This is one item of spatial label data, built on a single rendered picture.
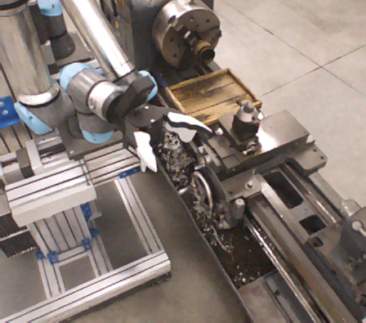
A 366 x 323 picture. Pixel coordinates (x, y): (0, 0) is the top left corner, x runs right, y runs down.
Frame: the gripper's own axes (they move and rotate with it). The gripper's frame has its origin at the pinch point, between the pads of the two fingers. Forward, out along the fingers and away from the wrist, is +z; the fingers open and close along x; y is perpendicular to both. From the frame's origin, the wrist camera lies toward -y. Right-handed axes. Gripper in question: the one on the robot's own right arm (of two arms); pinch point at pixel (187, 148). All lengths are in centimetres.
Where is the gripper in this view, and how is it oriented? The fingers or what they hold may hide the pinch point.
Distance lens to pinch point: 70.3
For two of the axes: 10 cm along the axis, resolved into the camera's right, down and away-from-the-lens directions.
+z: 7.3, 5.1, -4.5
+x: -6.7, 4.5, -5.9
